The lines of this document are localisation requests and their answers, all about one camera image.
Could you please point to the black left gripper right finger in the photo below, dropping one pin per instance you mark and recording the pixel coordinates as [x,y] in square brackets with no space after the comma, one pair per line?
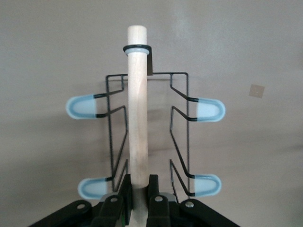
[161,212]

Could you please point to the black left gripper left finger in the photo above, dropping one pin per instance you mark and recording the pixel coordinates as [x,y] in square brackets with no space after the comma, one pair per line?
[111,210]

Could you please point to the brown tape square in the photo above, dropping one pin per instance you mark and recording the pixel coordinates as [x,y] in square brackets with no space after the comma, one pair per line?
[256,91]

